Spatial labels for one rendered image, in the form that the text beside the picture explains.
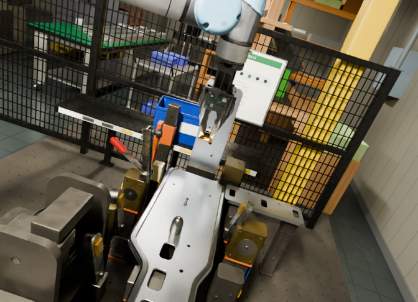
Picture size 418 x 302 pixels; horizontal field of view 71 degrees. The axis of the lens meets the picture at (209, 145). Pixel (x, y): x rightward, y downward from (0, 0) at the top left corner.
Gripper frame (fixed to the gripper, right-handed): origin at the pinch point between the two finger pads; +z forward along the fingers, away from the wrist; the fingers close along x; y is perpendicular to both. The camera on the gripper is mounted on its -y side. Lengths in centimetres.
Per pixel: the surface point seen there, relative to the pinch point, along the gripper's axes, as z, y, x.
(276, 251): 45, -9, 38
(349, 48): -24, -62, 43
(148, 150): 11.4, 2.3, -14.6
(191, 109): 19, -50, -12
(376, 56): 6, -396, 186
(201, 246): 25.3, 17.0, 8.2
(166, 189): 27.4, -2.6, -7.4
